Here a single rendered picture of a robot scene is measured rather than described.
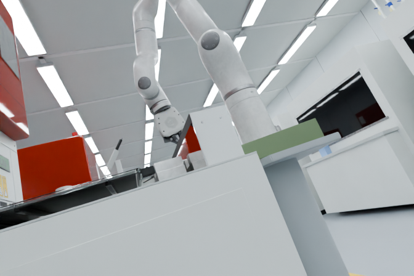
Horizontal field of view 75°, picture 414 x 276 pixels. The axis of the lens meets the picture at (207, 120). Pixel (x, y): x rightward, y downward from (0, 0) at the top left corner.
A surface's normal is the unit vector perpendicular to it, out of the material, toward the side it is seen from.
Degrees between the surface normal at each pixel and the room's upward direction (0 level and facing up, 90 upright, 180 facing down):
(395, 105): 90
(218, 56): 126
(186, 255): 90
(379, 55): 90
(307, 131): 90
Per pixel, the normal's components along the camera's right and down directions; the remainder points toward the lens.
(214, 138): 0.22, -0.38
